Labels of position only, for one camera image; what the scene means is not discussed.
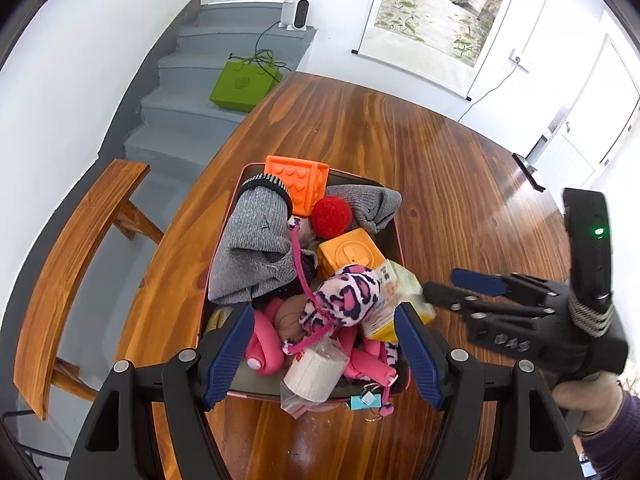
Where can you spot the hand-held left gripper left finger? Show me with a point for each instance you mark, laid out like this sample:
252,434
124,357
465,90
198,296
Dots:
227,355

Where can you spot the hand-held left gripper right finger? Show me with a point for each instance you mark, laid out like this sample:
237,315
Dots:
420,355

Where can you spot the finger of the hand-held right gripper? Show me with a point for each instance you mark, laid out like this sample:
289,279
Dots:
477,281
450,299

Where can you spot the red tin container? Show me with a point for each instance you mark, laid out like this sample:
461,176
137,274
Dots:
245,385

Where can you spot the cream sock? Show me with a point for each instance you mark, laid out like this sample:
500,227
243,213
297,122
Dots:
219,319

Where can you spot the pink knotted foam tube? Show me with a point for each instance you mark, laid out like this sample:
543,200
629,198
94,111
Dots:
265,340

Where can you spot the green label packet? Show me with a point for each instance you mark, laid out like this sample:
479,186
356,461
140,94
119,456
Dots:
395,285

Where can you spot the tan stocking bundle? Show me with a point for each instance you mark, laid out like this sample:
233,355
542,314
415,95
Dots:
290,317

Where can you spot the plastic-wrapped white roll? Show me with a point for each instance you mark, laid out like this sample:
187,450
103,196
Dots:
315,375

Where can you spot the pink leopard sock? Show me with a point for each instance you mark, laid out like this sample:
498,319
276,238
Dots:
345,290

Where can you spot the yellow-orange toy cube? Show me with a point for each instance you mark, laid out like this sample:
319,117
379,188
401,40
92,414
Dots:
350,252

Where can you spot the grey black-cuffed sock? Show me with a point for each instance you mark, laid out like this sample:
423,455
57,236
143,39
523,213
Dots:
255,240

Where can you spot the grey fuzzy sock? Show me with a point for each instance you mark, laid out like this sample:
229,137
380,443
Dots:
370,205

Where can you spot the red knitted ball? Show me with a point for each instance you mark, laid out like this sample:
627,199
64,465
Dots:
331,217

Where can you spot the orange studded toy block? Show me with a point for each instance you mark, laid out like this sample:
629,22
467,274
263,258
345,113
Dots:
300,180

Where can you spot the person's right forearm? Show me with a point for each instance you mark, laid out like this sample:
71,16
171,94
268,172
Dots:
615,440

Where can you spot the person's right hand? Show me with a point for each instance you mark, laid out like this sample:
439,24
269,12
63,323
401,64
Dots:
590,400

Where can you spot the teal binder clip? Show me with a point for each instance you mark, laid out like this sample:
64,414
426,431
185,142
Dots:
361,401

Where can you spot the white door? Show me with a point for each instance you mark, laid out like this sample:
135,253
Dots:
585,135

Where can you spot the wooden bench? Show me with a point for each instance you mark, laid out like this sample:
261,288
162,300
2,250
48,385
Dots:
65,270

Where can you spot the grey staircase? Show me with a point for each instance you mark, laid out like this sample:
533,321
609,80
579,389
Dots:
175,110

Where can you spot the green gift bag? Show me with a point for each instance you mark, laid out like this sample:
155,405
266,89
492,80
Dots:
240,85

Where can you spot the white device on stand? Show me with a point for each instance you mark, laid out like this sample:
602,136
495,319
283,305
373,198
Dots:
295,12

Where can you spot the white wall socket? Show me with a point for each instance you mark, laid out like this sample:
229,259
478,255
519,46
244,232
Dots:
521,59

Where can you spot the wall scroll painting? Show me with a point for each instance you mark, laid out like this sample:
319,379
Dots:
435,10

